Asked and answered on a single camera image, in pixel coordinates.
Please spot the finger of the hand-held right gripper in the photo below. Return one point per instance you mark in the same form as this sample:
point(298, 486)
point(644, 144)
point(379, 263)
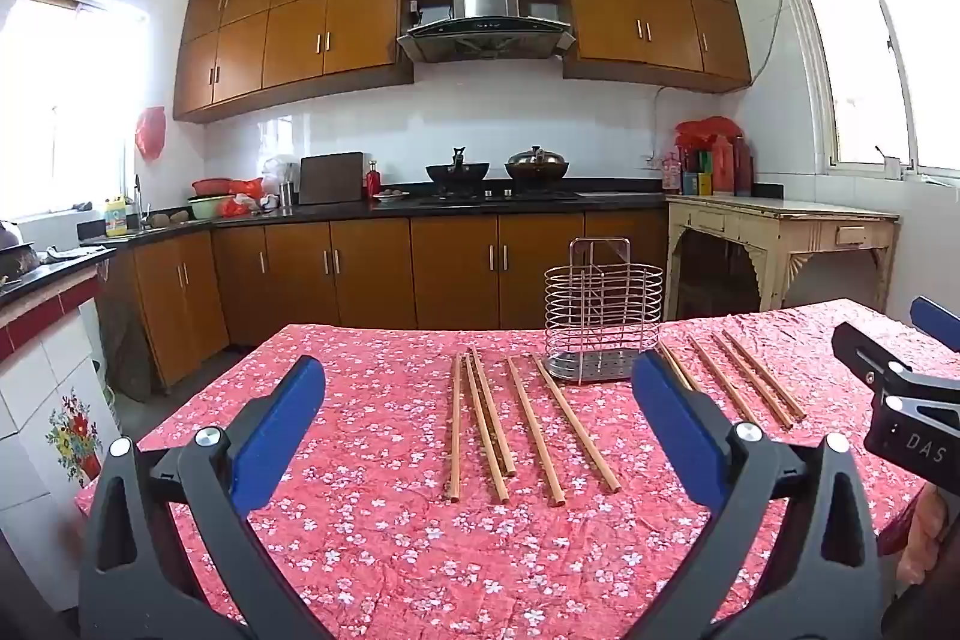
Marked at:
point(937, 321)
point(862, 351)

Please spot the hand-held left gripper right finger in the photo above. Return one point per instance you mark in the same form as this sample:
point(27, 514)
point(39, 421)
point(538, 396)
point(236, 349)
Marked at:
point(679, 430)

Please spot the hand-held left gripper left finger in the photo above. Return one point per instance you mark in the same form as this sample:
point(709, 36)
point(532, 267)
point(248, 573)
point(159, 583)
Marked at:
point(277, 430)

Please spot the person's right hand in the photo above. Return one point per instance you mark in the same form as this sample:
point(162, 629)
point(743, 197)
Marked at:
point(930, 535)

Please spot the red floral tablecloth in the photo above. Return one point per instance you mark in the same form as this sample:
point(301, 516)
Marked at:
point(390, 535)

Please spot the white cup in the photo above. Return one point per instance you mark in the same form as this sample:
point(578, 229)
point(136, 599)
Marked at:
point(891, 168)

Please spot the cream wooden side table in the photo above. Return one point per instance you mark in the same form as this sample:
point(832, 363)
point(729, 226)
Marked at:
point(780, 212)

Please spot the dark red thermos flask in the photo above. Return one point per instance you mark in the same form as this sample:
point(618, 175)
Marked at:
point(742, 168)

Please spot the black kitchen countertop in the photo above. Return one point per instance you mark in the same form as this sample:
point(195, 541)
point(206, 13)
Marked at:
point(337, 210)

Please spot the green basin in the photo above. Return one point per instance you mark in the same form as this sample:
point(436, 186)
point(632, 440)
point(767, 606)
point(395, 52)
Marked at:
point(206, 206)

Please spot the steel cup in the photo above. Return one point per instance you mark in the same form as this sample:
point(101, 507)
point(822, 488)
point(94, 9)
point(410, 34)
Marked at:
point(286, 194)

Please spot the tiled counter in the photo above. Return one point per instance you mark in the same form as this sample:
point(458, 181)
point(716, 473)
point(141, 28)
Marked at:
point(45, 385)

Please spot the wooden base cabinets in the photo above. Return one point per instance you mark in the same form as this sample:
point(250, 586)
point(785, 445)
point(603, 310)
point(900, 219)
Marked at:
point(450, 265)

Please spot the red plastic bag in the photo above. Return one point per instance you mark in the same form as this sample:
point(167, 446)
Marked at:
point(709, 129)
point(150, 132)
point(246, 190)

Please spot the red basin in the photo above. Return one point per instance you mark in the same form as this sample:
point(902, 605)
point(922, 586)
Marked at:
point(210, 186)

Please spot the pink bottle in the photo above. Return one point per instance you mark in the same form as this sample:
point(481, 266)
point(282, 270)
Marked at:
point(671, 175)

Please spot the dark wooden cutting board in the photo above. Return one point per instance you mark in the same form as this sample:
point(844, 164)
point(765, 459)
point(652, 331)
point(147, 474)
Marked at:
point(330, 179)

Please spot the plate of fruit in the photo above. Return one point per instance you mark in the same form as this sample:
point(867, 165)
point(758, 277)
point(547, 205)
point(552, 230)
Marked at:
point(390, 194)

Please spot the white plastic bag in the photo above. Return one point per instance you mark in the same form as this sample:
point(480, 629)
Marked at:
point(276, 169)

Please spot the red glass bottle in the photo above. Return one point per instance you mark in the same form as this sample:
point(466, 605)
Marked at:
point(373, 183)

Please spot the yellow detergent bottle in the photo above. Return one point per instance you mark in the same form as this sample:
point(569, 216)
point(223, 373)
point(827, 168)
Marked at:
point(116, 218)

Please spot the sink faucet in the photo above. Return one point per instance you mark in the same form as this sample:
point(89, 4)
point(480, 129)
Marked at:
point(138, 197)

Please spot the grey cloth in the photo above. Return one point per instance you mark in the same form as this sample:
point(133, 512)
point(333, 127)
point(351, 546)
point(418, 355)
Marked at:
point(67, 254)

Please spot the black gas stove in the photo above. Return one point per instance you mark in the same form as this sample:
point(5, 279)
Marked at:
point(495, 197)

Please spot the pot with steel lid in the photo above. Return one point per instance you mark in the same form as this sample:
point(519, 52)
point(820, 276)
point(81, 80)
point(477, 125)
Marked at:
point(536, 166)

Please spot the dark pan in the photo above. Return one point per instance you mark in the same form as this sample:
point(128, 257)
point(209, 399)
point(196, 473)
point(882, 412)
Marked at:
point(19, 265)

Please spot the black wok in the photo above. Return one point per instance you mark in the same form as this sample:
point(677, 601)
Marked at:
point(457, 171)

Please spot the white frame sliding window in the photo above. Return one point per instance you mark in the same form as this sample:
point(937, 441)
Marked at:
point(870, 48)

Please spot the aluminium frame window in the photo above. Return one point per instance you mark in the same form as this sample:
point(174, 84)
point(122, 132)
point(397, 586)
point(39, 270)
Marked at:
point(67, 100)

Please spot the wooden upper wall cabinets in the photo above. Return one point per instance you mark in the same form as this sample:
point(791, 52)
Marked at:
point(360, 33)

